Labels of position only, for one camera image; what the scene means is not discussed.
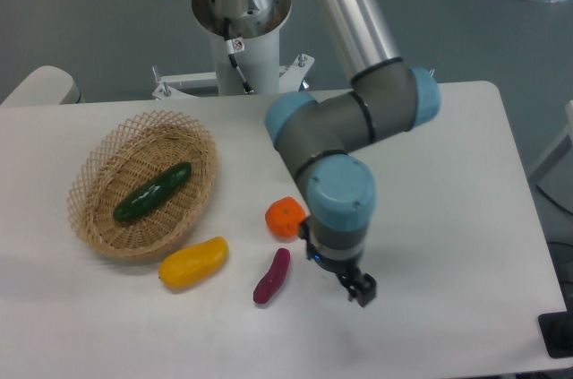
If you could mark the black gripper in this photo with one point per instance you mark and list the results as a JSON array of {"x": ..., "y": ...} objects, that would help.
[{"x": 361, "y": 287}]

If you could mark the green cucumber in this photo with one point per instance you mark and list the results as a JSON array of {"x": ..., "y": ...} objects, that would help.
[{"x": 149, "y": 196}]

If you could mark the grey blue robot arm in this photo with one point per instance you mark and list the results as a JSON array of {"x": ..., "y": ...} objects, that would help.
[{"x": 316, "y": 140}]

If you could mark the woven wicker basket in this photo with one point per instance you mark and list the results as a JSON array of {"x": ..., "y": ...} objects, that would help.
[{"x": 137, "y": 151}]

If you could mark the purple sweet potato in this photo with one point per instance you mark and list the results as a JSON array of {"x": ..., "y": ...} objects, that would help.
[{"x": 274, "y": 278}]

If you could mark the orange tangerine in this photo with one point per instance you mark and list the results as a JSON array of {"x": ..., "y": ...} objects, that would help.
[{"x": 284, "y": 217}]

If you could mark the yellow mango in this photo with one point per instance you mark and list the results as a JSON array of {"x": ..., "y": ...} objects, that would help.
[{"x": 193, "y": 264}]

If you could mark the black device at table edge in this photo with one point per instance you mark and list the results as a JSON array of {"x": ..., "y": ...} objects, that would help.
[{"x": 556, "y": 329}]

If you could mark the white furniture at right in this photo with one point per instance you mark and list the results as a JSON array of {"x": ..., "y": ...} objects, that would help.
[{"x": 554, "y": 152}]

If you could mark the white chair back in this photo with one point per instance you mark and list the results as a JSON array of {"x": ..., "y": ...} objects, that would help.
[{"x": 45, "y": 86}]

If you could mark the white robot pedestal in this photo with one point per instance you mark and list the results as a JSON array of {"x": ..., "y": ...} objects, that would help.
[{"x": 244, "y": 38}]

